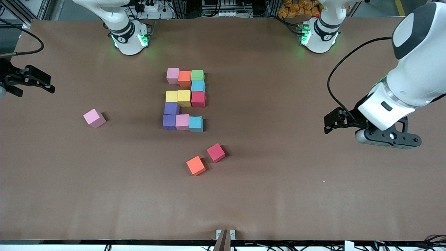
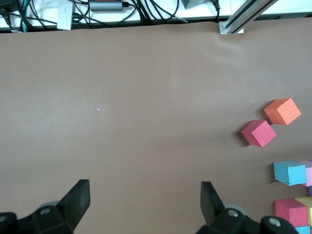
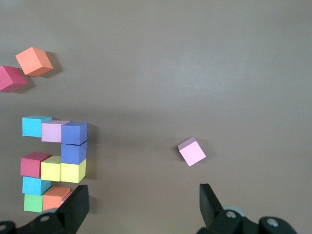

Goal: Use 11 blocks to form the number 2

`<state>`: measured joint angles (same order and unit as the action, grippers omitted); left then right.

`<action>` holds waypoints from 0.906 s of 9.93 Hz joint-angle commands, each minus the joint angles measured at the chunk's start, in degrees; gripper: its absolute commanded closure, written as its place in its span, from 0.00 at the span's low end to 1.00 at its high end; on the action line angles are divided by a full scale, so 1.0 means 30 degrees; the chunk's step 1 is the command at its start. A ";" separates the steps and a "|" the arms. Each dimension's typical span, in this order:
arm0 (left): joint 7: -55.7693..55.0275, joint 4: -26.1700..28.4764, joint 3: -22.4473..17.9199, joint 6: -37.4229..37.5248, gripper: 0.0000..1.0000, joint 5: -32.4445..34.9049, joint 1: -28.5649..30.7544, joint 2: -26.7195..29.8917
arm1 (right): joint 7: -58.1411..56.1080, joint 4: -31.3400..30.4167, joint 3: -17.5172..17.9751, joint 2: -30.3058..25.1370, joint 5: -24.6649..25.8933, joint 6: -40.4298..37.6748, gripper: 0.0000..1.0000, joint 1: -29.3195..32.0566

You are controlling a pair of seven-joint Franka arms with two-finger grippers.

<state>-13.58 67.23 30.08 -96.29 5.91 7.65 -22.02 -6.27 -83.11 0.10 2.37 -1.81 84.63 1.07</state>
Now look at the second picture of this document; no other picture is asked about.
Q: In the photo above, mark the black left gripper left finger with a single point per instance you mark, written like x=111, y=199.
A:
x=75, y=204

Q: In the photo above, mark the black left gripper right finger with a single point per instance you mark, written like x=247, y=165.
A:
x=212, y=207

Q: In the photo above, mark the crimson foam cube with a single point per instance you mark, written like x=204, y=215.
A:
x=291, y=212
x=260, y=134

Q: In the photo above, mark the yellow foam cube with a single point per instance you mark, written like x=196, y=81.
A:
x=306, y=203

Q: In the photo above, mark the pink foam cube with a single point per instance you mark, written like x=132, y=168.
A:
x=309, y=173

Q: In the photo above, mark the orange foam cube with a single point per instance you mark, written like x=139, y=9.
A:
x=285, y=112

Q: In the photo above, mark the grey power adapter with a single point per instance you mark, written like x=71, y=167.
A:
x=104, y=5

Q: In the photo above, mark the aluminium frame post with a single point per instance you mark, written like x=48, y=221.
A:
x=248, y=14

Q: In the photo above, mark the silver metal bracket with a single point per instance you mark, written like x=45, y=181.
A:
x=195, y=3

